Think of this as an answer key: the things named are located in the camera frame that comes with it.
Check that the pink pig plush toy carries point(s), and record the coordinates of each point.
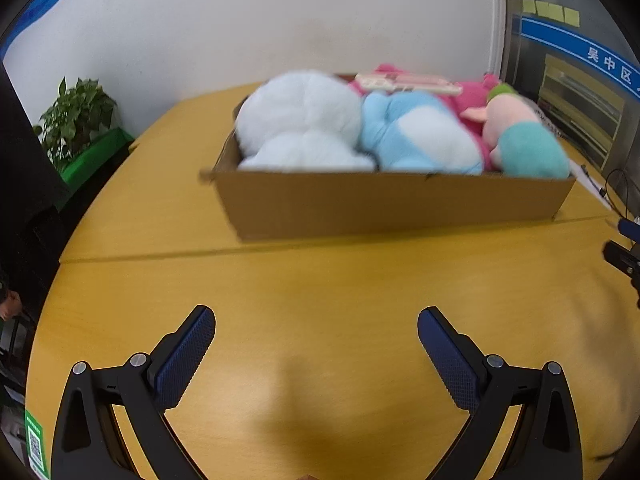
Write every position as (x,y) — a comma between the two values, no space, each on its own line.
(515,125)

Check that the yellow sticky note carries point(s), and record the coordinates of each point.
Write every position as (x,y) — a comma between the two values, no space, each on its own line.
(543,9)
(572,16)
(529,6)
(557,12)

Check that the green planter box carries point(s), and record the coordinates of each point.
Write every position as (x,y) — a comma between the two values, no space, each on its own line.
(95,152)

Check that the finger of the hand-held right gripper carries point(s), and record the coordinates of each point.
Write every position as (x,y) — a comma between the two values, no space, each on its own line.
(630,228)
(620,256)

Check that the blue banner strip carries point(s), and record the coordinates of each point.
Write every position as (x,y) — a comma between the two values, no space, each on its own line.
(560,37)

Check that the brown cardboard box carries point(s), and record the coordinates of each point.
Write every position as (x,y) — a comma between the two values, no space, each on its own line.
(375,200)

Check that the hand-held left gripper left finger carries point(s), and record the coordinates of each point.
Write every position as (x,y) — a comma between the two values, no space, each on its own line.
(185,355)

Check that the yellow shelf cabinet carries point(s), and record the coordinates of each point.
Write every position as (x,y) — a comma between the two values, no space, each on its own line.
(575,105)

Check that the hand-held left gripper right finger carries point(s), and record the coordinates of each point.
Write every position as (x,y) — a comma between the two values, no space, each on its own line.
(450,360)

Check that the potted green plant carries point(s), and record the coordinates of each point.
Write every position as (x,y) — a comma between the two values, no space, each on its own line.
(75,115)

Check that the pink white flat package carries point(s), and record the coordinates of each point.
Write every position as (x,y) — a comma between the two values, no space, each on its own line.
(410,81)

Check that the white paper sheet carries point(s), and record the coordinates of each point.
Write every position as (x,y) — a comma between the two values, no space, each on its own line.
(587,182)

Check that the light blue plush toy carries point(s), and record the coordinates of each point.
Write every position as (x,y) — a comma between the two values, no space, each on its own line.
(410,135)

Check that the white plush toy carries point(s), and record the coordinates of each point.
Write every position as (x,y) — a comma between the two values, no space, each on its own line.
(300,115)

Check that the magenta plush bear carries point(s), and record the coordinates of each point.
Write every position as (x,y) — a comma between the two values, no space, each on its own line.
(470,95)

